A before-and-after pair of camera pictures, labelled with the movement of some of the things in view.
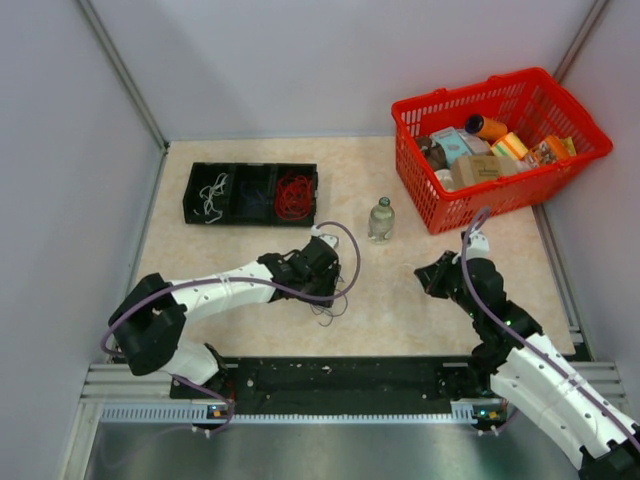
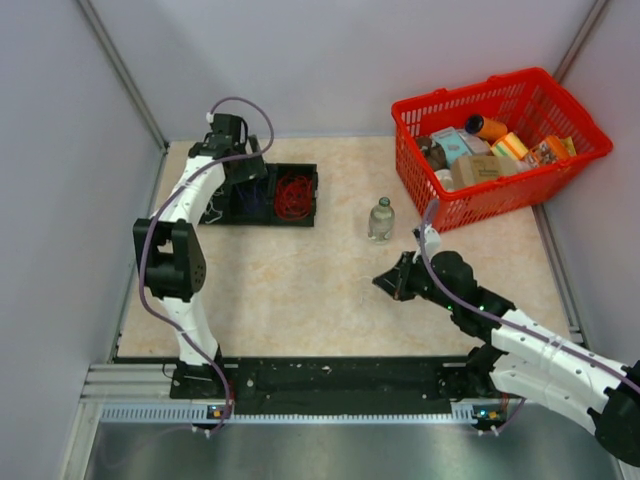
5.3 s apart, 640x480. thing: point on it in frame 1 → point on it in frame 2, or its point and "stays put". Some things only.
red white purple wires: (338, 310) → (366, 290)
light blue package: (452, 143) stays put
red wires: (293, 197) stays put
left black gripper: (329, 280) → (252, 166)
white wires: (217, 187) stays put
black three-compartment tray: (248, 193) stays put
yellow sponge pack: (510, 146) stays put
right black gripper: (431, 275) → (395, 281)
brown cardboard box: (470, 169) stays put
